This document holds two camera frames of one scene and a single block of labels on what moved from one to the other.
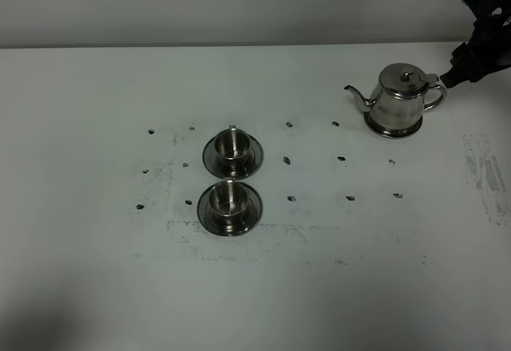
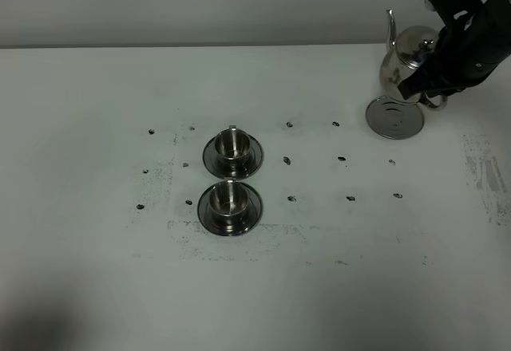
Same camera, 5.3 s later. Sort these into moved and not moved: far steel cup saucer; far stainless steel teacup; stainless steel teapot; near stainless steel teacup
Moved: stainless steel teapot
Not moved: far steel cup saucer; far stainless steel teacup; near stainless steel teacup
